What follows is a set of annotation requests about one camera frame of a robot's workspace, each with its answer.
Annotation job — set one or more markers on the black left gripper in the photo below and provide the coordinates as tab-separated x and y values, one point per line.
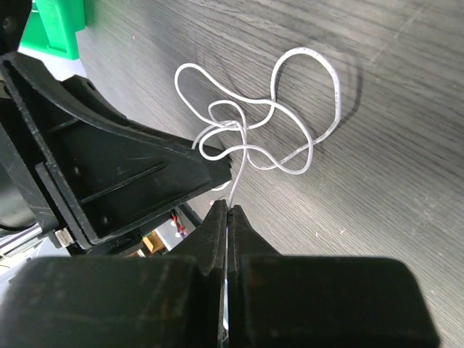
79	164

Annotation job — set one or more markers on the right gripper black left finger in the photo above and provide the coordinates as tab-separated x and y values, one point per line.
175	300

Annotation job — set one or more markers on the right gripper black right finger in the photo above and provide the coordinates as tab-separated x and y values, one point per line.
319	301

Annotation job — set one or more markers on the green plastic bin at end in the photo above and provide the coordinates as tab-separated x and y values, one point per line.
52	26

